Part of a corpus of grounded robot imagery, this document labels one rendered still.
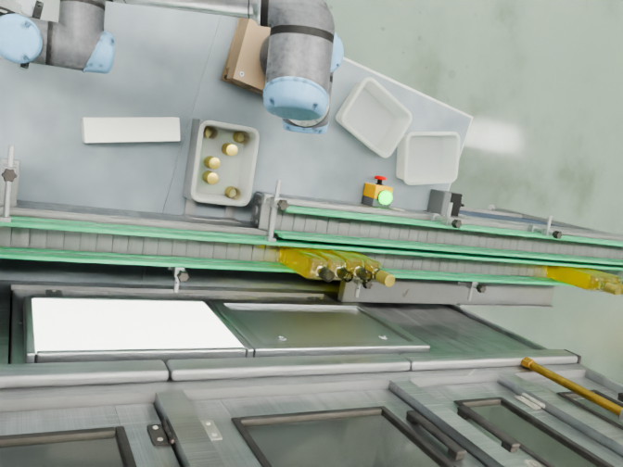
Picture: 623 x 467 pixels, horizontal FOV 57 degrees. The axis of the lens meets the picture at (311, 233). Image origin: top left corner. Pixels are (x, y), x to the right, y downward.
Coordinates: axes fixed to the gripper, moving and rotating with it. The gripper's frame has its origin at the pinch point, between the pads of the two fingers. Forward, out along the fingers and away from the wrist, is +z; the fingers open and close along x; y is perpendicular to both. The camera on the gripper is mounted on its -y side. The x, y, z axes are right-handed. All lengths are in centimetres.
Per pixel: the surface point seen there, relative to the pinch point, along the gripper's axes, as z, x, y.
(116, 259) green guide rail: -10, 44, -28
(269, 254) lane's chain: 0, 37, -71
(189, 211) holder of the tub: 12, 34, -49
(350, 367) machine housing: -53, 42, -73
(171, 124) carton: 10.5, 11.3, -35.9
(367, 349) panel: -45, 41, -81
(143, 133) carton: 9.8, 15.6, -29.6
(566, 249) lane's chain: 5, 12, -193
